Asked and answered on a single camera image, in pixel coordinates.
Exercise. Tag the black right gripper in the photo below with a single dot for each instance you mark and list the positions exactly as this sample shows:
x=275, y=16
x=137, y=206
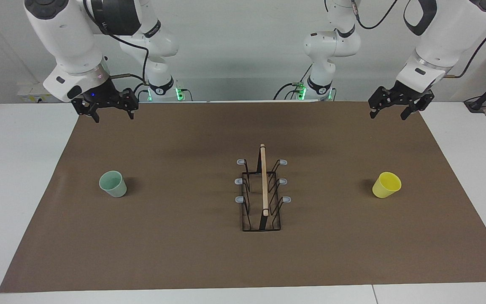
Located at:
x=99, y=95

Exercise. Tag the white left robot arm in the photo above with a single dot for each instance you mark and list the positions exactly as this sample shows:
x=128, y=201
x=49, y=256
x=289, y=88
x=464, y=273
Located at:
x=441, y=42

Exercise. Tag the brown table mat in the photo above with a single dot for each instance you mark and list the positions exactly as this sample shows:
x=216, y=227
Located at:
x=184, y=253

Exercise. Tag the green plastic cup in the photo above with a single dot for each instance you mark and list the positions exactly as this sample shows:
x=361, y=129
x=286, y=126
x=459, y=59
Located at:
x=114, y=188

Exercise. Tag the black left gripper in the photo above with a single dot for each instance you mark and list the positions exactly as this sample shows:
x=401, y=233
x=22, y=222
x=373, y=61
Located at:
x=407, y=93

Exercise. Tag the yellow plastic cup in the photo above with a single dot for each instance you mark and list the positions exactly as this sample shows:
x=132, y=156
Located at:
x=384, y=188

